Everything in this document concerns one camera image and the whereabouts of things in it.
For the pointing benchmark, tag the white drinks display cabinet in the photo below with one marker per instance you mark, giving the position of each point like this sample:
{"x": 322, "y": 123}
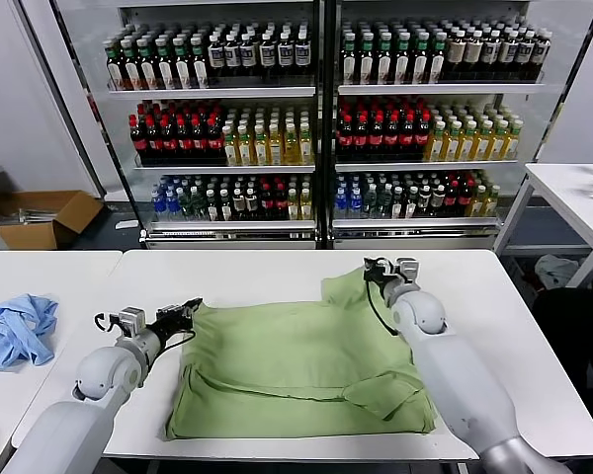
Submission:
{"x": 438, "y": 90}
{"x": 211, "y": 93}

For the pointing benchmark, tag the grey clothes pile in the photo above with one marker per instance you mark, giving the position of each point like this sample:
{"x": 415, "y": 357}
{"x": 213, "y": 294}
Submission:
{"x": 556, "y": 271}

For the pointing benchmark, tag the white label dark drink bottle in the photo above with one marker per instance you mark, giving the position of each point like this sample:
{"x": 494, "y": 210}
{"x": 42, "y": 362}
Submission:
{"x": 216, "y": 56}
{"x": 283, "y": 55}
{"x": 541, "y": 52}
{"x": 266, "y": 55}
{"x": 301, "y": 54}
{"x": 507, "y": 53}
{"x": 248, "y": 56}
{"x": 232, "y": 56}
{"x": 525, "y": 53}
{"x": 490, "y": 53}

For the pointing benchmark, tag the glass cabinet door black frame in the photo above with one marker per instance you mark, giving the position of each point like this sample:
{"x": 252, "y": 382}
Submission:
{"x": 76, "y": 99}
{"x": 554, "y": 89}

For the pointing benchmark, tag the blue label water bottle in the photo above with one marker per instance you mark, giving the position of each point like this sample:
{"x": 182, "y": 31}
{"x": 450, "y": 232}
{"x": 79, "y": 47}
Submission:
{"x": 171, "y": 207}
{"x": 340, "y": 205}
{"x": 354, "y": 205}
{"x": 157, "y": 207}

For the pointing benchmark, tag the green cap dark tea bottle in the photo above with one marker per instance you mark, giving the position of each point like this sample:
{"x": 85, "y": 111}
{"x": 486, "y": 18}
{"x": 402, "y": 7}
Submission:
{"x": 401, "y": 61}
{"x": 365, "y": 61}
{"x": 199, "y": 69}
{"x": 181, "y": 69}
{"x": 436, "y": 61}
{"x": 164, "y": 69}
{"x": 384, "y": 61}
{"x": 146, "y": 69}
{"x": 113, "y": 69}
{"x": 419, "y": 61}
{"x": 129, "y": 69}
{"x": 348, "y": 61}

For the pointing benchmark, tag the white paper scrap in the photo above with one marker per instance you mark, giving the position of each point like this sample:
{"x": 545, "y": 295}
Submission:
{"x": 126, "y": 224}

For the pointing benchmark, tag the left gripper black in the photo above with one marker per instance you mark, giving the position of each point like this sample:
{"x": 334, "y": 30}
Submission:
{"x": 170, "y": 323}

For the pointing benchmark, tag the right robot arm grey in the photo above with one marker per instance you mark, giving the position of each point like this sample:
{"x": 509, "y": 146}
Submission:
{"x": 454, "y": 375}

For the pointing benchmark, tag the small dark bottle white cap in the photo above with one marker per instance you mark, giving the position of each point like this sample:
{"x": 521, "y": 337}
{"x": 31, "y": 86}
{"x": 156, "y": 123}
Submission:
{"x": 224, "y": 210}
{"x": 211, "y": 210}
{"x": 409, "y": 206}
{"x": 396, "y": 206}

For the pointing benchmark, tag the yellow tea bottle white cap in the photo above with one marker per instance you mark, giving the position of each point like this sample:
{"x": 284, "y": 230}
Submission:
{"x": 468, "y": 145}
{"x": 290, "y": 149}
{"x": 436, "y": 145}
{"x": 497, "y": 144}
{"x": 229, "y": 150}
{"x": 452, "y": 145}
{"x": 483, "y": 145}
{"x": 305, "y": 149}
{"x": 259, "y": 150}
{"x": 274, "y": 150}
{"x": 511, "y": 143}
{"x": 244, "y": 150}

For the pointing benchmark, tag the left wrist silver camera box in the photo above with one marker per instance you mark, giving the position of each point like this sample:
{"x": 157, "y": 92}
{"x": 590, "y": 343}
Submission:
{"x": 132, "y": 318}

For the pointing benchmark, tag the open cardboard box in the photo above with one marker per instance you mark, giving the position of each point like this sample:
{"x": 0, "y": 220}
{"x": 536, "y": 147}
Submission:
{"x": 73, "y": 212}

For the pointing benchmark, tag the small red cap cola bottle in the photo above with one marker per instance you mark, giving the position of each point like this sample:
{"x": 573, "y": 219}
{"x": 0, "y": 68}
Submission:
{"x": 266, "y": 205}
{"x": 450, "y": 202}
{"x": 279, "y": 205}
{"x": 464, "y": 202}

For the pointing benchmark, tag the crumpled light blue shirt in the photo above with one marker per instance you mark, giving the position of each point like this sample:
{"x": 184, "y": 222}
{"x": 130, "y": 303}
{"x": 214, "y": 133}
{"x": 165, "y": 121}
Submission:
{"x": 15, "y": 336}

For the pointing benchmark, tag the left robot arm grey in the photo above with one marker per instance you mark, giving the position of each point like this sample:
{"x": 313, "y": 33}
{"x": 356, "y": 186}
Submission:
{"x": 104, "y": 370}

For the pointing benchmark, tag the metal rods bundle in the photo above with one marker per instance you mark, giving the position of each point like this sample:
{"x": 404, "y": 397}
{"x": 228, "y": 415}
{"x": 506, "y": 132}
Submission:
{"x": 33, "y": 215}

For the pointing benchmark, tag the white side table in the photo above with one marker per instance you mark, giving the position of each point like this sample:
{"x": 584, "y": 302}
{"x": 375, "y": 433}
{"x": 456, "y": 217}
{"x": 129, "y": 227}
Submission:
{"x": 558, "y": 180}

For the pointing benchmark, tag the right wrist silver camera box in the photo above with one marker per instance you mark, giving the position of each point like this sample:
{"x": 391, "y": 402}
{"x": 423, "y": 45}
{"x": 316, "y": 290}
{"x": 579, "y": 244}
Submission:
{"x": 407, "y": 269}

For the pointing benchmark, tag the green tinted water bottle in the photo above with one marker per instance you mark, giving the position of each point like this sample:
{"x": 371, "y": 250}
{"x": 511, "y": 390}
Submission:
{"x": 184, "y": 207}
{"x": 383, "y": 205}
{"x": 196, "y": 207}
{"x": 369, "y": 205}

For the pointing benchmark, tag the light green polo shirt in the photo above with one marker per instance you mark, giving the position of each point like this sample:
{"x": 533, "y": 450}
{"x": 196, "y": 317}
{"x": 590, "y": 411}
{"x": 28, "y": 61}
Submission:
{"x": 277, "y": 355}

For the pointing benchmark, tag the small yellow tea bottle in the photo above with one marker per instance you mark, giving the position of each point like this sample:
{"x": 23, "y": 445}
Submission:
{"x": 477, "y": 205}
{"x": 490, "y": 205}
{"x": 292, "y": 207}
{"x": 305, "y": 207}

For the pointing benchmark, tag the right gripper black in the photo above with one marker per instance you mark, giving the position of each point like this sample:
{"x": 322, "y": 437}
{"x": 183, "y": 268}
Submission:
{"x": 383, "y": 276}

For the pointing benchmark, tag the small dark bottle pale label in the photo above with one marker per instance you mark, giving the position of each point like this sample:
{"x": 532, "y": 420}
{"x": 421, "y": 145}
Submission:
{"x": 437, "y": 202}
{"x": 423, "y": 202}
{"x": 250, "y": 205}
{"x": 237, "y": 205}

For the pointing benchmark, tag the beige label dark drink bottle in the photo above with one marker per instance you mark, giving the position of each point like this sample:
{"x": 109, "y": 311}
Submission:
{"x": 455, "y": 54}
{"x": 473, "y": 54}

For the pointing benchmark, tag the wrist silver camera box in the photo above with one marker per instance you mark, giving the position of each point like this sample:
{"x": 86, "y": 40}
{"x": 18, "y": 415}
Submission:
{"x": 407, "y": 269}
{"x": 132, "y": 318}

